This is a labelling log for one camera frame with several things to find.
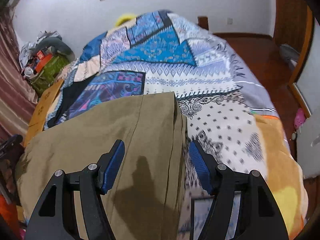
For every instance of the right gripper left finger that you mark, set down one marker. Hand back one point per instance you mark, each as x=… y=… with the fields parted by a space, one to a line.
x=69 y=198

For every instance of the grey bag on floor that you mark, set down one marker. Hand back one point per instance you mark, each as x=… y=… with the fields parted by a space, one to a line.
x=289 y=55

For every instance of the black folded garment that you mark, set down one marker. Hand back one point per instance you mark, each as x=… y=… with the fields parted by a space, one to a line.
x=69 y=96

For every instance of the brown wooden door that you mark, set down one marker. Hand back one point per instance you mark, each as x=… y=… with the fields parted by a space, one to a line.
x=294 y=26

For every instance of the khaki pants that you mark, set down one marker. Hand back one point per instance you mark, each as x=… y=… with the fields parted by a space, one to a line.
x=146 y=198

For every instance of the orange box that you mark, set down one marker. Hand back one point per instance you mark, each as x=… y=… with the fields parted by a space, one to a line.
x=42 y=61

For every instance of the pink curtain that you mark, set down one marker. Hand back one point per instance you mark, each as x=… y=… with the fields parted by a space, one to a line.
x=18 y=98

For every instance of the blue patchwork bedspread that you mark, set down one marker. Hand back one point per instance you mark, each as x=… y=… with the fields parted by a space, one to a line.
x=227 y=109

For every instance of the green storage bag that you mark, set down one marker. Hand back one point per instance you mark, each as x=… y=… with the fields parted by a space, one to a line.
x=52 y=66

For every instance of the wooden headboard panel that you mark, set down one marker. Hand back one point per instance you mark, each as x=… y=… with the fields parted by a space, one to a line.
x=39 y=116

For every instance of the pink slipper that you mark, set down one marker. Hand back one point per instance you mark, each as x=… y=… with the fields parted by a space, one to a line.
x=299 y=119

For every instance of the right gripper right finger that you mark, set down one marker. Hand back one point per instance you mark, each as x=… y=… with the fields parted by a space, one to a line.
x=259 y=216

